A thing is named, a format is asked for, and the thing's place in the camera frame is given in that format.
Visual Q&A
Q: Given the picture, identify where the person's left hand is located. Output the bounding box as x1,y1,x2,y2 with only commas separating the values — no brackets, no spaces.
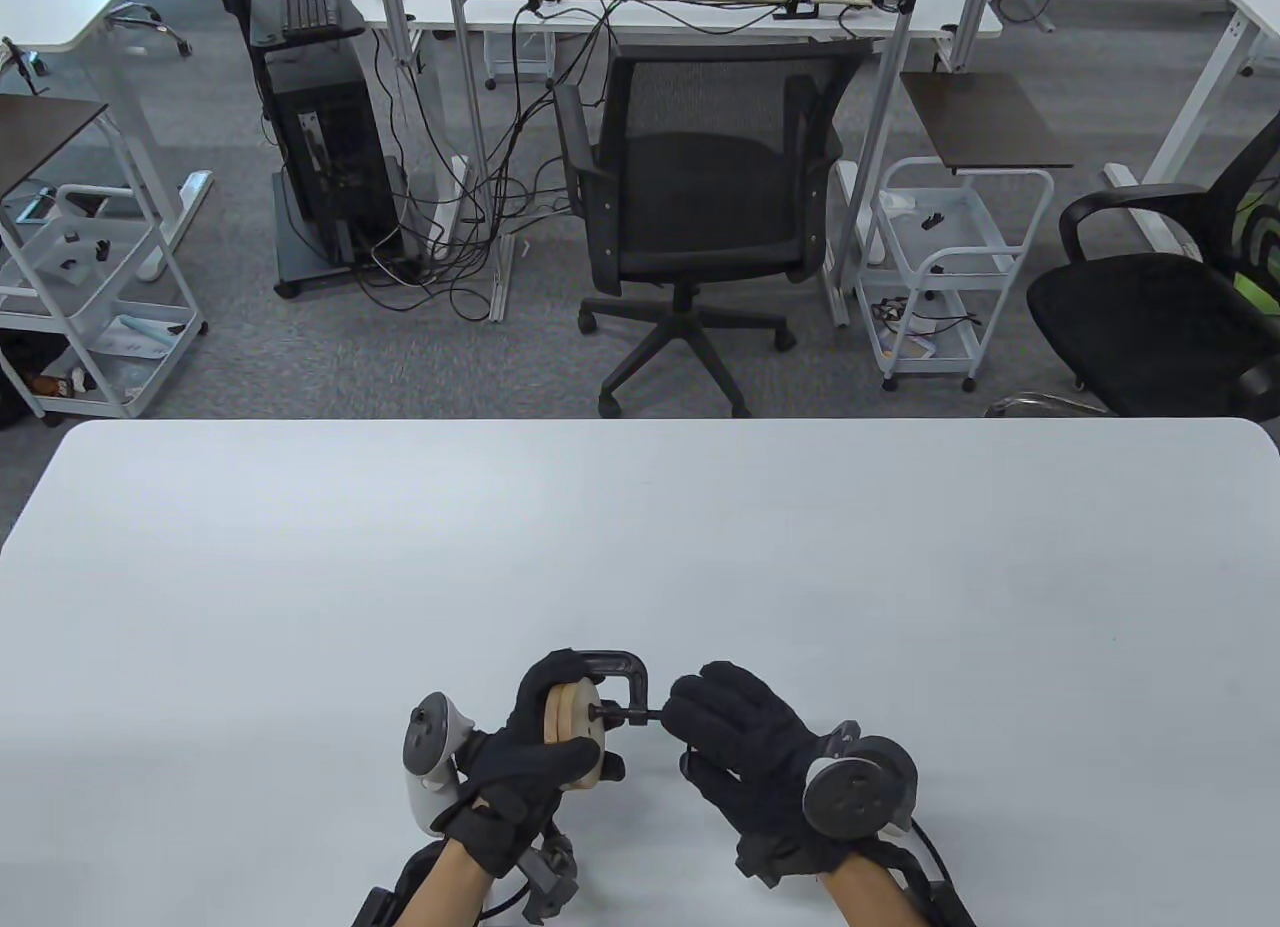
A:
432,649,627,877

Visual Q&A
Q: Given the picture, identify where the person's right hand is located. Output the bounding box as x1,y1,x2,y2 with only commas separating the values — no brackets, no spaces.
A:
663,660,852,889

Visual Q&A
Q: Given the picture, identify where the black metal clamp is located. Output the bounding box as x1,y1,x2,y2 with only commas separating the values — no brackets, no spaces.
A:
570,650,669,730

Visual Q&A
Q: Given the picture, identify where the person's left forearm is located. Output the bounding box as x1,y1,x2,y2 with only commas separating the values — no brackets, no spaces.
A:
385,837,491,927

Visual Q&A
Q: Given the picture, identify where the person's right forearm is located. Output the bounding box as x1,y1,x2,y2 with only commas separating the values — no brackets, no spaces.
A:
820,852,936,927

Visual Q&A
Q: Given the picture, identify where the grey white left controller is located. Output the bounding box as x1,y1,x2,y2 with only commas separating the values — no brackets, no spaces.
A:
402,692,472,834

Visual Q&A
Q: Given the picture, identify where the grey white controller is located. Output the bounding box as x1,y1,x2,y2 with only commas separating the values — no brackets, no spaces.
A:
402,692,472,834
802,725,920,841

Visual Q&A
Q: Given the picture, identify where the grey white right controller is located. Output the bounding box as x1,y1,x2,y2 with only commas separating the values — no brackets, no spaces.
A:
802,725,920,841

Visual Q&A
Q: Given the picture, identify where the chrome chair base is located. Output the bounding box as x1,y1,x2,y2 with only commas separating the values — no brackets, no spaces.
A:
985,392,1116,418

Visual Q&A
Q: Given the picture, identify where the grey rolling computer stand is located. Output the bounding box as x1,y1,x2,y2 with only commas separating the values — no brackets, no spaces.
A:
222,0,413,300

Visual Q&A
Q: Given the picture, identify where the white power strip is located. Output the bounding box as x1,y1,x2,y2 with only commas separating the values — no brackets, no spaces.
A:
428,155,471,260

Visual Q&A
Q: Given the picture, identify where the white rolling cart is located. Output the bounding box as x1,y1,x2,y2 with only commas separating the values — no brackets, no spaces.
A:
0,182,211,423
855,157,1056,393

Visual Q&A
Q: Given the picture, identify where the black mesh office chair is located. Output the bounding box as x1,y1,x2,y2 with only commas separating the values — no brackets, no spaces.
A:
553,42,876,418

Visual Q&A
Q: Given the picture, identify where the black green office chair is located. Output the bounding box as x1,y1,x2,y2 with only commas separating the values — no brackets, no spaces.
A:
1027,112,1280,418

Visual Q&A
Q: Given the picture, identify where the black computer tower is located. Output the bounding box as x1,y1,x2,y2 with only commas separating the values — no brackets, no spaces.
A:
262,62,406,266

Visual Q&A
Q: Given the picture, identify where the dark brown side tabletop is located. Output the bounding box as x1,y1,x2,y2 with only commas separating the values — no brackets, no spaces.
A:
900,70,1076,176
0,94,109,200

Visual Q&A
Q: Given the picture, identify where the white desk with metal posts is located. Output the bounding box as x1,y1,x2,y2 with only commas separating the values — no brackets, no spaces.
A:
345,0,1004,328

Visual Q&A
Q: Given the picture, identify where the white desk with angled leg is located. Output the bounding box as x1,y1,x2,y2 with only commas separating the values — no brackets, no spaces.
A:
1103,0,1280,260

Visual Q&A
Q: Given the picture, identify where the white curved desk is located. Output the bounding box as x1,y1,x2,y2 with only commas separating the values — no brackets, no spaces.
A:
0,0,216,283

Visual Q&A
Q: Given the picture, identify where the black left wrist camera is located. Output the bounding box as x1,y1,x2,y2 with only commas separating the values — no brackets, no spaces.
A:
520,832,580,919

